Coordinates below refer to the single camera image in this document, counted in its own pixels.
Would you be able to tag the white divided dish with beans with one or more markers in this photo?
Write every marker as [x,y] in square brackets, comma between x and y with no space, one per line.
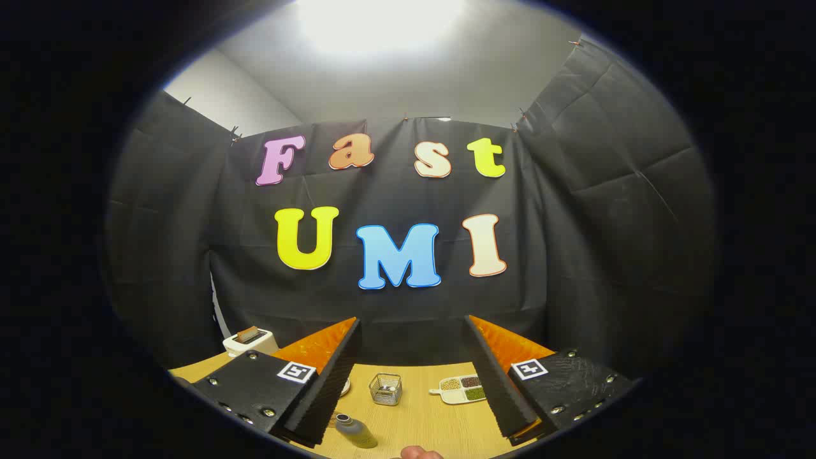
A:
[459,398]

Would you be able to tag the silver green juice bottle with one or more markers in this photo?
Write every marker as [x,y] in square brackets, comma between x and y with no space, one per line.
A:
[357,433]

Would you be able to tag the toast slice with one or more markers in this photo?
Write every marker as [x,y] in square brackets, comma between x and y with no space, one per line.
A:
[247,334]

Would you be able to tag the wooden table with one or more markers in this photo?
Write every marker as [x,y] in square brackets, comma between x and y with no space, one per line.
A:
[421,414]

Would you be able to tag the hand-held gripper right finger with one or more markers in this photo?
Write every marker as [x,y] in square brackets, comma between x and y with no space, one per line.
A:
[494,382]

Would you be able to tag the black backdrop cloth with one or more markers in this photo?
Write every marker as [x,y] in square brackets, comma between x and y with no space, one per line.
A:
[561,255]

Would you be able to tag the white plate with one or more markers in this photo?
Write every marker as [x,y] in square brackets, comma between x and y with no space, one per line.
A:
[345,387]

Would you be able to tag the white toaster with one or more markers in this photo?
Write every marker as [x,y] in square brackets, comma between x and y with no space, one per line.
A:
[255,347]

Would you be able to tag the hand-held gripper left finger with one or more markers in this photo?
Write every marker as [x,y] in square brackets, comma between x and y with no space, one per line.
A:
[335,382]

